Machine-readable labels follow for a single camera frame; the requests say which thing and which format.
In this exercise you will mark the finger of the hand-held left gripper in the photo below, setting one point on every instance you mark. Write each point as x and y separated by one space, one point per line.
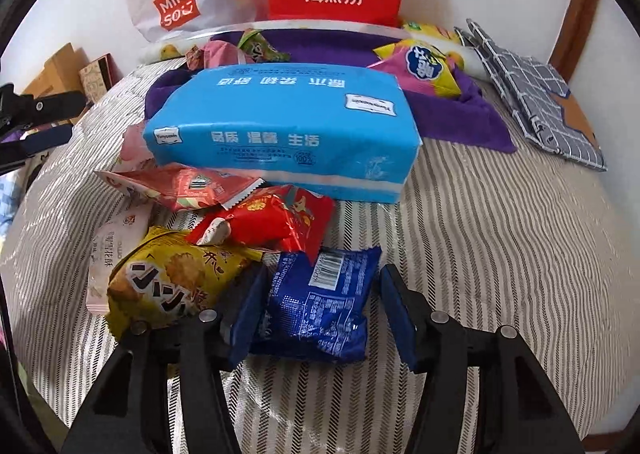
45 140
45 108

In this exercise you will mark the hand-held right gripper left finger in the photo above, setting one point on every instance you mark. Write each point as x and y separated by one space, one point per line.
245 329

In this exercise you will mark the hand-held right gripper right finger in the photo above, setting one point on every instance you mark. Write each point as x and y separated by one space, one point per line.
400 324

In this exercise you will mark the blue snack packet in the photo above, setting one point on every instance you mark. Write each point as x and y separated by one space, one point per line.
310 309

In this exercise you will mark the red snack packet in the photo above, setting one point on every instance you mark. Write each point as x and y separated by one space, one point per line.
270 219

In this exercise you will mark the long pink candy packet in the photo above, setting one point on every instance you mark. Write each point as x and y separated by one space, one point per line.
175 184

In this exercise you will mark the wooden headboard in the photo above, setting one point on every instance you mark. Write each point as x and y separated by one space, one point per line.
52 71

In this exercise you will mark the patterned gift box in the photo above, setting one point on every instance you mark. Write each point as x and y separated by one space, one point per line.
97 76

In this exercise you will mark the colourful printed pillow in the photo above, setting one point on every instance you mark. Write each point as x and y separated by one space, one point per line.
10 204

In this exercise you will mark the yellow snack packet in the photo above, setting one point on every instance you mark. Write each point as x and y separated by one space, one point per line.
160 274

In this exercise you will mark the striped bed sheet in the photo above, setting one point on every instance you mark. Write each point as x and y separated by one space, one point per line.
500 259

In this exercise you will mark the pale pink snack packet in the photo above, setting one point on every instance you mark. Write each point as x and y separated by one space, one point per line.
107 254

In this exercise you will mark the blue tissue pack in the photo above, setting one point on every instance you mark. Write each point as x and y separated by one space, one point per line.
280 124

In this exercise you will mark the purple cloth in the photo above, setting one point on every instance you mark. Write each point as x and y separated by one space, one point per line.
450 119

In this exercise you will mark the green snack packet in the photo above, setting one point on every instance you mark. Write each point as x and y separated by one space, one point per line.
262 48

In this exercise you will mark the pink and yellow chip bag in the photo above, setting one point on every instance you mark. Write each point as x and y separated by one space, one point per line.
420 69

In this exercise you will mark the grey checked cloth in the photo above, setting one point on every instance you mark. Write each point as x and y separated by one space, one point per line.
530 84

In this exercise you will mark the yellow green packet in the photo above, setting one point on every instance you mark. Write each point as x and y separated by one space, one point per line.
430 31

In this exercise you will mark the wooden door frame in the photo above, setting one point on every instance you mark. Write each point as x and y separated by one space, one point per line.
575 19

